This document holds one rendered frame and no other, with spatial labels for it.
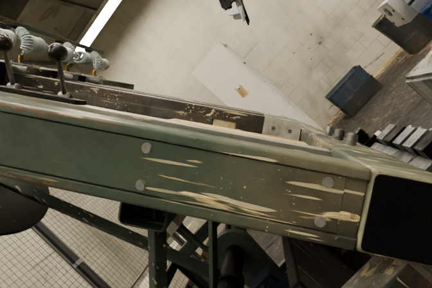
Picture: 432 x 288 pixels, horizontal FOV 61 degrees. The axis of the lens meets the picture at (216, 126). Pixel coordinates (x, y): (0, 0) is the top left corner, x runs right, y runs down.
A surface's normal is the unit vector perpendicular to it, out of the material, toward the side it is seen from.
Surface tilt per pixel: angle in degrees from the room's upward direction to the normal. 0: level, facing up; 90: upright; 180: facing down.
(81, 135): 90
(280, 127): 90
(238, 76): 90
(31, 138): 90
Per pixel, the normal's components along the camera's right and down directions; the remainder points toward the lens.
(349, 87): -0.15, 0.11
